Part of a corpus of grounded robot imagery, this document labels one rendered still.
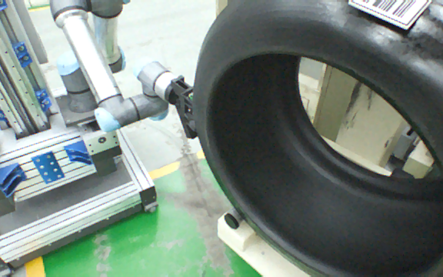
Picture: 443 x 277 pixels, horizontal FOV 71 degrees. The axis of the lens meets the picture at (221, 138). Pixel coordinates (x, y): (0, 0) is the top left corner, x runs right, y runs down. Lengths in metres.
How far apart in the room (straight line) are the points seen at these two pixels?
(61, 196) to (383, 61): 1.72
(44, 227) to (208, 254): 0.81
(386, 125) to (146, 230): 1.39
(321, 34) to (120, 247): 1.63
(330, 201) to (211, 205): 1.16
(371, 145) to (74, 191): 1.49
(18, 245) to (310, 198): 1.37
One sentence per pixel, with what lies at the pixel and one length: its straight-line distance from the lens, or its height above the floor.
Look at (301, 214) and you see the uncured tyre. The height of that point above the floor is 0.91.
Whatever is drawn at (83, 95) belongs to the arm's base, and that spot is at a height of 0.80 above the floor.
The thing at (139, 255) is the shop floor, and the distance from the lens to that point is 1.80.
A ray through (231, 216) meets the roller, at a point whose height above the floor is 0.92.
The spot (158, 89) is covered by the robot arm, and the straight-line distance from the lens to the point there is 0.87.
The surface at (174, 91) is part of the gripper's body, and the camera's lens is 0.86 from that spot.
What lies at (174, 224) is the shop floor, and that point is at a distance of 1.85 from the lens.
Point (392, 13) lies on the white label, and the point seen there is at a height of 1.44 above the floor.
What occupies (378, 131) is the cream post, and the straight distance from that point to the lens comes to 0.86.
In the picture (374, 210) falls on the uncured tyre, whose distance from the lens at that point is 0.83.
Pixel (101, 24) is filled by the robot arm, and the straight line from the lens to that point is 1.22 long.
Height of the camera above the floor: 1.55
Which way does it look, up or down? 43 degrees down
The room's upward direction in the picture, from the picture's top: straight up
